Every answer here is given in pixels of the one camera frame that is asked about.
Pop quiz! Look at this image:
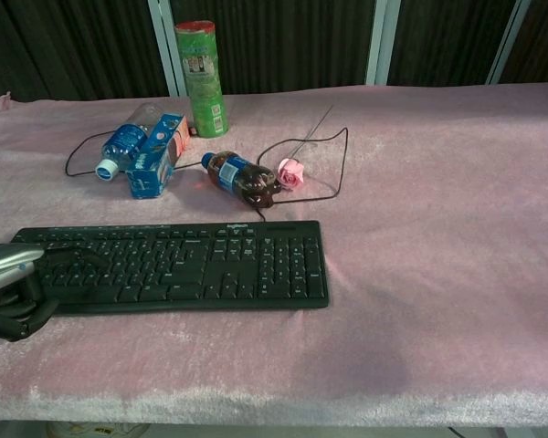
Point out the white partition frame post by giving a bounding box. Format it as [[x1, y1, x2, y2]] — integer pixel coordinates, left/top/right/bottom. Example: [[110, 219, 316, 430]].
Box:
[[364, 0, 402, 87], [486, 0, 532, 85], [146, 0, 186, 98]]

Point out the pink artificial rose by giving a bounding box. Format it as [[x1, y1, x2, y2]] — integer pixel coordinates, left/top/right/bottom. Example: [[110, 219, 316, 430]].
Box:
[[277, 104, 335, 192]]

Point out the thin black cable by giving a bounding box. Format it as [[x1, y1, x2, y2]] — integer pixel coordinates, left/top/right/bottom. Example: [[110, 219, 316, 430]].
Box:
[[64, 127, 350, 224]]

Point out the pink plush tablecloth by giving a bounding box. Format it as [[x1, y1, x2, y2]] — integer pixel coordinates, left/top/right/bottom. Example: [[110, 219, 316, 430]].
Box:
[[0, 82, 548, 423]]

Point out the dark cola bottle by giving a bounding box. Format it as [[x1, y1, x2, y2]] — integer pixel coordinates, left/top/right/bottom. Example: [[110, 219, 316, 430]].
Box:
[[200, 151, 283, 204]]

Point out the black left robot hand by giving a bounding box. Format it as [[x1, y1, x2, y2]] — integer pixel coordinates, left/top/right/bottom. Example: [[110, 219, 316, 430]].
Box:
[[0, 243, 112, 343]]

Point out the clear blue-label water bottle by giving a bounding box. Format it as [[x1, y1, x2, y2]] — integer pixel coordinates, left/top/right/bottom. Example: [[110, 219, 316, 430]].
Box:
[[94, 102, 164, 183]]

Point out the dark computer mouse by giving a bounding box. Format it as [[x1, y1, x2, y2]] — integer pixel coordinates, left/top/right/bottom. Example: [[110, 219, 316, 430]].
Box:
[[244, 189, 282, 212]]

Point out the green cylindrical snack can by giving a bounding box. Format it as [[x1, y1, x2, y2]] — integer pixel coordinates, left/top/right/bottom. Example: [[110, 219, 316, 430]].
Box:
[[174, 19, 230, 139]]

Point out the blue cardboard snack box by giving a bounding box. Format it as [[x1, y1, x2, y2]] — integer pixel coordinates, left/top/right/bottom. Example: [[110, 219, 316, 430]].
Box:
[[125, 113, 192, 201]]

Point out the dark ribbed curtain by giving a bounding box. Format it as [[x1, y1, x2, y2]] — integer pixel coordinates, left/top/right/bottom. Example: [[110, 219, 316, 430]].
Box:
[[0, 0, 548, 120]]

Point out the black computer keyboard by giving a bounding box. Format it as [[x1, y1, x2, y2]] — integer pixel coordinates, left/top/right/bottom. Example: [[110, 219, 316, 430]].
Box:
[[9, 220, 331, 317]]

